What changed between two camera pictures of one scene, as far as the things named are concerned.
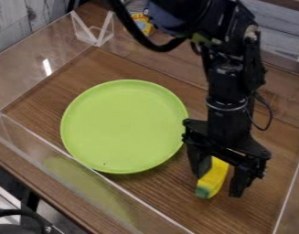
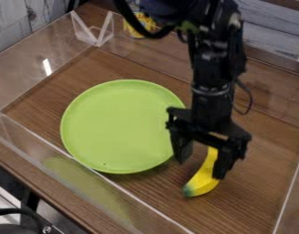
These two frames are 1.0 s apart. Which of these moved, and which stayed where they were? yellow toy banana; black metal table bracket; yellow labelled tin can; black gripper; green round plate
Moved: yellow labelled tin can; yellow toy banana; black gripper
Stayed: black metal table bracket; green round plate
